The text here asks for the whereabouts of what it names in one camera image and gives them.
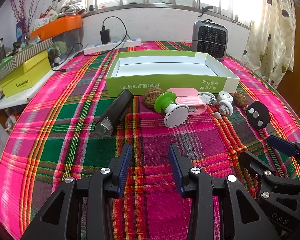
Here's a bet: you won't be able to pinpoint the white side shelf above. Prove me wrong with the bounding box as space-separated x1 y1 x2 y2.
0 54 74 110

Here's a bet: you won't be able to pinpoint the yellow cardboard box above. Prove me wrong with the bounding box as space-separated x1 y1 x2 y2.
0 50 51 97

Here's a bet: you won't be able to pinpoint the black bike light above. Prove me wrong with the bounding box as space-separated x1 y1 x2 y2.
95 89 134 138

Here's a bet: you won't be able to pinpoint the green white cardboard box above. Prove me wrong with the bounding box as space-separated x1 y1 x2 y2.
105 50 239 98

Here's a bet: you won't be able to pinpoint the purple flower branches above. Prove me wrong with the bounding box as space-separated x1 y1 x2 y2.
9 0 41 35

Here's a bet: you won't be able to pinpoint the orange lid plastic bin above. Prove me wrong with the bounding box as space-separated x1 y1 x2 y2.
30 15 82 55

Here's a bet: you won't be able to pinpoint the black window handle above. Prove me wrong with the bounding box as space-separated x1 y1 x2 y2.
198 5 213 18

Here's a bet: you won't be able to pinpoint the green white spool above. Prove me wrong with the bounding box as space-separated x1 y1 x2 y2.
154 92 190 128

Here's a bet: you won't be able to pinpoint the black power adapter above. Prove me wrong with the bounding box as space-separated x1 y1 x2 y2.
100 25 111 44

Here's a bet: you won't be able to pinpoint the dark glass jar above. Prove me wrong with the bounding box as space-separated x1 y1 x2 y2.
0 38 6 63

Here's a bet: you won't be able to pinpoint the patterned cream curtain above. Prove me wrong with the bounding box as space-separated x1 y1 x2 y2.
241 0 296 88

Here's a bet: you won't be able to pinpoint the white power strip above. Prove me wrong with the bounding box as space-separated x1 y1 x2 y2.
84 38 142 55

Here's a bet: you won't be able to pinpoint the white suction hook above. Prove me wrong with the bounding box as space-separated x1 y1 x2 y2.
214 100 234 120

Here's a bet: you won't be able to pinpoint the striped green lid box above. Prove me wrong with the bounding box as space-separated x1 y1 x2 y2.
0 38 53 80

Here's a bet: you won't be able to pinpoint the white round cap container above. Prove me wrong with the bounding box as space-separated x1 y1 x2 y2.
217 91 233 104

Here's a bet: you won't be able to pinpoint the grey black fan heater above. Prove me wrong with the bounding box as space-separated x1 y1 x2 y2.
192 19 228 61

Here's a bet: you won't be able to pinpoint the pink case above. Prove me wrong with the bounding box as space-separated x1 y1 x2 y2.
166 88 198 97
175 96 207 116

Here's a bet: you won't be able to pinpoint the plaid tablecloth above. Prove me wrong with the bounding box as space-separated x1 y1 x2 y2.
0 52 300 239

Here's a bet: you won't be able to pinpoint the wrinkled brown walnut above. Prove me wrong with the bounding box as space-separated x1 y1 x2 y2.
142 87 164 109

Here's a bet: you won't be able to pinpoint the black charging cable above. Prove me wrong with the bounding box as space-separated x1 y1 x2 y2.
51 16 128 73

